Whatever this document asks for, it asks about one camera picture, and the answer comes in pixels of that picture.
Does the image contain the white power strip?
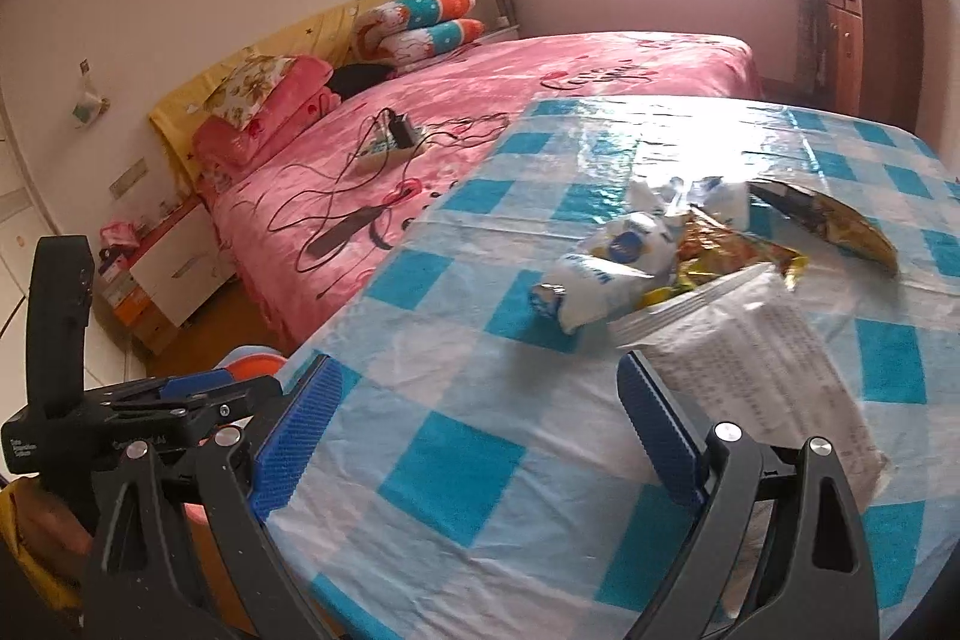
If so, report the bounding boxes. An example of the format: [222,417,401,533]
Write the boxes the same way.
[352,126,428,175]

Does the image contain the blue white checked tablecloth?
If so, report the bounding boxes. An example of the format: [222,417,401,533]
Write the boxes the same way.
[262,96,960,640]

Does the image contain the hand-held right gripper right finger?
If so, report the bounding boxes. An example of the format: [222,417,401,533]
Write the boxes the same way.
[616,349,878,640]

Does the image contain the black phone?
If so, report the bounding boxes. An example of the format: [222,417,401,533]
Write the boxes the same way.
[309,206,376,259]

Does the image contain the yellow headboard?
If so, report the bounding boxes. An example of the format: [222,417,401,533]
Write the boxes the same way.
[150,0,417,176]

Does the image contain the orange plastic basin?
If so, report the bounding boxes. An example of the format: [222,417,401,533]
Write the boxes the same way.
[176,346,290,640]

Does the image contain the black charging cable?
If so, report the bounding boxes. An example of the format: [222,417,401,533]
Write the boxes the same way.
[266,111,410,274]

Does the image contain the pink folded blanket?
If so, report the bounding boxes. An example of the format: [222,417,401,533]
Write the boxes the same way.
[193,55,338,169]

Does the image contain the white wardrobe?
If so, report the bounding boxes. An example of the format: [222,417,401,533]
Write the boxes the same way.
[0,85,46,341]

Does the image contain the floral pillow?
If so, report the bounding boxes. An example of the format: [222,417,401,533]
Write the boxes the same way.
[206,53,293,131]

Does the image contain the white green wall hanging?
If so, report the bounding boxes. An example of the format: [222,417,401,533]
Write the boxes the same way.
[71,56,112,130]

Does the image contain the white blue wrapper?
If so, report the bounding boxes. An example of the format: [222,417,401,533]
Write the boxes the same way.
[626,175,751,232]

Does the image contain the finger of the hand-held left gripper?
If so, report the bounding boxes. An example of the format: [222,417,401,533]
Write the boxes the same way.
[112,376,284,459]
[82,370,235,412]

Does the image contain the orange cardboard box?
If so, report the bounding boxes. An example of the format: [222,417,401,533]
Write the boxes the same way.
[97,265,175,356]

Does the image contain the brown wooden cabinet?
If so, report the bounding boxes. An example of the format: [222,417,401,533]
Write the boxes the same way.
[814,0,923,131]

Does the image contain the thin earphone cable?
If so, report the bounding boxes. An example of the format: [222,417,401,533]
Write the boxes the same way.
[375,111,511,221]

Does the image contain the orange teal printed pillow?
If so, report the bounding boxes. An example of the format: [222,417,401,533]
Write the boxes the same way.
[358,0,481,49]

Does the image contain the wall switch panel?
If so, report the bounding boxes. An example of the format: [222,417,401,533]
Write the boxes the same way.
[109,158,147,199]

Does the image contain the person's left hand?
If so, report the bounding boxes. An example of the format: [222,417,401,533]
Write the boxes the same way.
[15,491,91,581]

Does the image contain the white text-printed packet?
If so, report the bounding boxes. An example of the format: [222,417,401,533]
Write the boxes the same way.
[607,261,897,506]

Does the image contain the black yellow snack packet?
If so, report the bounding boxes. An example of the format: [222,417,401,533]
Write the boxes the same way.
[748,179,901,277]

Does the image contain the white red nightstand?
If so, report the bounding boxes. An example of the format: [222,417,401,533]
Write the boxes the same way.
[127,194,241,330]

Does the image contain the pink printed blanket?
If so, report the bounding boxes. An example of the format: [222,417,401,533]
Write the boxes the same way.
[199,31,762,348]

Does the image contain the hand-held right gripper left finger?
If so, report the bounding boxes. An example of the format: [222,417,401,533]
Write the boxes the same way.
[82,351,346,640]

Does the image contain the dark cloth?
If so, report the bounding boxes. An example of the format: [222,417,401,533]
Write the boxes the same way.
[330,62,398,101]

